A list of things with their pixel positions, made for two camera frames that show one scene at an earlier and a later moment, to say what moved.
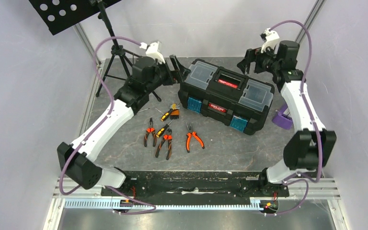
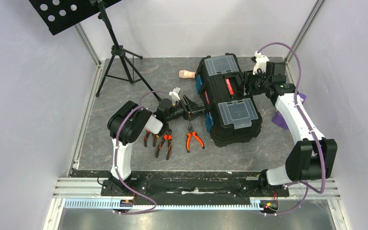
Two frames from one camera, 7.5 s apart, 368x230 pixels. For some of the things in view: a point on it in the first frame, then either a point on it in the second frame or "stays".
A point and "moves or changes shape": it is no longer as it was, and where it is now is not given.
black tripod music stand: [54, 14] stays
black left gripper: [178, 66] → [192, 109]
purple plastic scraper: [281, 120] stays
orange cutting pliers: [189, 136] stays
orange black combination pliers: [169, 137] stays
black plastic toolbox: [241, 102] moves or changes shape
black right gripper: [255, 62] → [246, 85]
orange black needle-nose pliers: [150, 129] stays
